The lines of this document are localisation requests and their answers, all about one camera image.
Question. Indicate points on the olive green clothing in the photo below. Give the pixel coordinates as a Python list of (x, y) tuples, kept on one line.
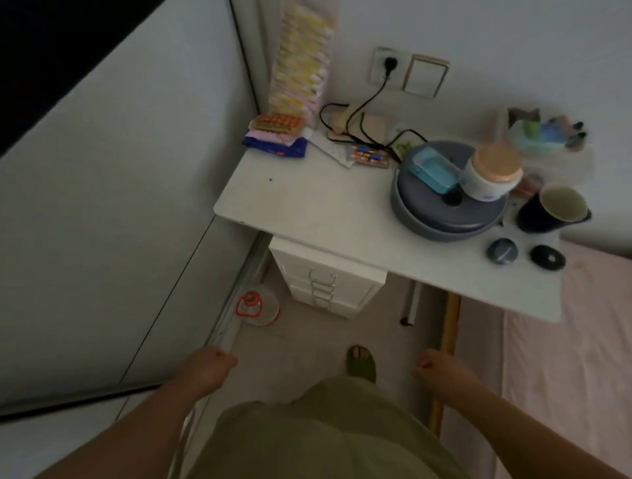
[(321, 434)]

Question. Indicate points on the person's right hand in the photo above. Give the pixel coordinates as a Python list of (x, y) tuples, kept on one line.
[(444, 372)]

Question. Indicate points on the small grey round case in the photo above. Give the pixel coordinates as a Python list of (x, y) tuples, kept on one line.
[(501, 251)]

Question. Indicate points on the person's left forearm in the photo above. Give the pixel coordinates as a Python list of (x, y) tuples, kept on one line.
[(133, 434)]

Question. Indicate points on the white blister strip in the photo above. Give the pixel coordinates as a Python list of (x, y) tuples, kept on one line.
[(332, 150)]

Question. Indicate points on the stack of yellow pink packets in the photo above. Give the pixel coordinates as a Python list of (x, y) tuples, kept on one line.
[(303, 54)]

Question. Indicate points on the person's right forearm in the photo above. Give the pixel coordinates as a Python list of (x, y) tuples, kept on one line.
[(528, 436)]

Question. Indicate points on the blue transparent plastic box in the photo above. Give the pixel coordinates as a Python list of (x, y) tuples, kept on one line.
[(437, 170)]

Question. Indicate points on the blue flat packet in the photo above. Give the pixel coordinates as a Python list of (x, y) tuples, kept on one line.
[(276, 148)]

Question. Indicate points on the beige desk device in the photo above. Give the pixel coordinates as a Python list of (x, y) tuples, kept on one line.
[(373, 126)]

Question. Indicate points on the white table leg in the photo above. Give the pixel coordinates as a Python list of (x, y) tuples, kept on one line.
[(411, 303)]

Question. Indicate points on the gold-framed wall switch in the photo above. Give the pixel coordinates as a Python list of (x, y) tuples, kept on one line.
[(424, 76)]

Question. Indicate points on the pink flat packet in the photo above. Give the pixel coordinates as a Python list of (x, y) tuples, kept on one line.
[(269, 138)]

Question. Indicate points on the grey round lidded container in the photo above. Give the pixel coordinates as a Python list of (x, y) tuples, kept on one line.
[(434, 217)]

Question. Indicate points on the person's left fingers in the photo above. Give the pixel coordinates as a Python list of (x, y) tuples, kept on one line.
[(223, 359)]

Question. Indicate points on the green slipper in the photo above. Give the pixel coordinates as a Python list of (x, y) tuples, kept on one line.
[(362, 364)]

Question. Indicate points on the orange blister pill pack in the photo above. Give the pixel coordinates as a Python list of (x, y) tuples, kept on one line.
[(276, 123)]

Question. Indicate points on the white wall socket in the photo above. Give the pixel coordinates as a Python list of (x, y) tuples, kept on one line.
[(381, 66)]

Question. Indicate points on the small black round disc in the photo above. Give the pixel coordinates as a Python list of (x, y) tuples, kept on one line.
[(547, 257)]

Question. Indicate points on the pink bed sheet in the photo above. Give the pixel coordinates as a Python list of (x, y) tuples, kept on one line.
[(568, 375)]

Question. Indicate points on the yellow wooden bed frame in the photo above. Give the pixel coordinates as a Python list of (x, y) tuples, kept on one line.
[(447, 345)]

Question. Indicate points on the white jar with peach lid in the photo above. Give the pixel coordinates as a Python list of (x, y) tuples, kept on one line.
[(491, 172)]

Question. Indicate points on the clear jar with red lid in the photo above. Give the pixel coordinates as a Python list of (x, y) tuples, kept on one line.
[(256, 308)]

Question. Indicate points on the person's right fingers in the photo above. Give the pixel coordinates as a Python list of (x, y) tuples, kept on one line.
[(426, 365)]

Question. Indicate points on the white sliding wardrobe door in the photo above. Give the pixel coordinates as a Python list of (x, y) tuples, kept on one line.
[(113, 237)]

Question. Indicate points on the person's left hand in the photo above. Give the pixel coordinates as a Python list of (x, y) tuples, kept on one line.
[(203, 371)]

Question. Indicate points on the white drawer cabinet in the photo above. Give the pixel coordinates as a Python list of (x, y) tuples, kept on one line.
[(321, 276)]

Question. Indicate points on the dark mug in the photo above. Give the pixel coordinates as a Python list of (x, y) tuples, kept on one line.
[(550, 209)]

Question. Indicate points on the black power plug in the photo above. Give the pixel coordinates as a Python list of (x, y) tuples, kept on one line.
[(390, 66)]

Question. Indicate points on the pack of batteries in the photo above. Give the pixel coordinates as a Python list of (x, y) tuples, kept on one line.
[(370, 157)]

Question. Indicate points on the clear plastic storage container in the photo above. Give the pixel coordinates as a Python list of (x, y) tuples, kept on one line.
[(543, 148)]

